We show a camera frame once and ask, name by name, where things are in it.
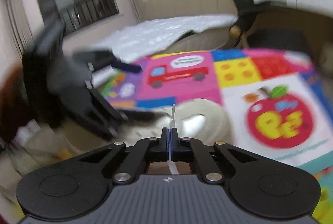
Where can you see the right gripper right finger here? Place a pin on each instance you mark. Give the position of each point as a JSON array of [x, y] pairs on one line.
[[195, 153]]

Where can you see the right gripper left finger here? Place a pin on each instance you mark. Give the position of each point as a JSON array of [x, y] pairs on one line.
[[140, 156]]

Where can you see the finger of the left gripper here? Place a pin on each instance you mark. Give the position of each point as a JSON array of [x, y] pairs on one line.
[[114, 61], [140, 115]]

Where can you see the white shoelace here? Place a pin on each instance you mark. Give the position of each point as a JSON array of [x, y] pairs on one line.
[[171, 164]]

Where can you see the beige suede sneaker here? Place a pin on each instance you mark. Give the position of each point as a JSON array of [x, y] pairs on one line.
[[198, 118]]

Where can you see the white fluffy blanket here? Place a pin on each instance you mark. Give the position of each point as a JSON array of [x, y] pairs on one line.
[[154, 36]]

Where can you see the colourful cartoon play mat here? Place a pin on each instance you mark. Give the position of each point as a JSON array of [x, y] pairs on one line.
[[274, 99]]

